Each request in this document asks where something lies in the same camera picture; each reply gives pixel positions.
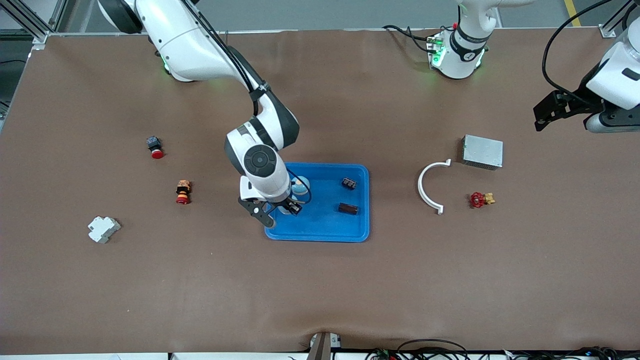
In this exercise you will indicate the brown table mat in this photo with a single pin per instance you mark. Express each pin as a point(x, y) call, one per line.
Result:
point(320, 280)

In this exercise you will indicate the grey metal box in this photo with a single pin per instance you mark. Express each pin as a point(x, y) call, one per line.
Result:
point(482, 151)

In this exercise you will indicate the aluminium frame profile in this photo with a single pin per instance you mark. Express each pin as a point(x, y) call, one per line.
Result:
point(606, 31)
point(35, 27)

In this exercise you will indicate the black red push button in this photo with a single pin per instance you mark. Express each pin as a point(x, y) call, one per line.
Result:
point(156, 153)

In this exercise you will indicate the long brown electrolytic capacitor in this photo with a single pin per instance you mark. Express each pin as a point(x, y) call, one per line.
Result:
point(348, 208)

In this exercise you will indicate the red brass valve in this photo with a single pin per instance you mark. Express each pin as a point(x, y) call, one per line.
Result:
point(477, 200)

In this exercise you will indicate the white circuit breaker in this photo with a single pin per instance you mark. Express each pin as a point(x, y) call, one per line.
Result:
point(103, 229)

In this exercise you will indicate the blue dome bell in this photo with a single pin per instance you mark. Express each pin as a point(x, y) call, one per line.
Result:
point(286, 210)
point(301, 189)

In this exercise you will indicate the white curved pipe clamp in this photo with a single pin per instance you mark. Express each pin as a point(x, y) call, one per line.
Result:
point(420, 187)

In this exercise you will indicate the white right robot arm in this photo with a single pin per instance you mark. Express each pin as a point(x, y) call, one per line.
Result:
point(185, 40)

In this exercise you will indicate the blue plastic tray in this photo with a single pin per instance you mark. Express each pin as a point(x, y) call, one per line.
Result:
point(325, 225)

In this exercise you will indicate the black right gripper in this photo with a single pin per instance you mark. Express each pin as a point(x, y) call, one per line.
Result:
point(288, 203)

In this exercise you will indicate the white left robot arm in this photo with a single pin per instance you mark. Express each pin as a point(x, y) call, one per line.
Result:
point(462, 50)

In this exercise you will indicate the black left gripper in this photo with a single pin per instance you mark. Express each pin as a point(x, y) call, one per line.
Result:
point(581, 101)

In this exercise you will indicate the yellow red emergency button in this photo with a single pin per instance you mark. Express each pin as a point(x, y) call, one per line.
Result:
point(183, 192)

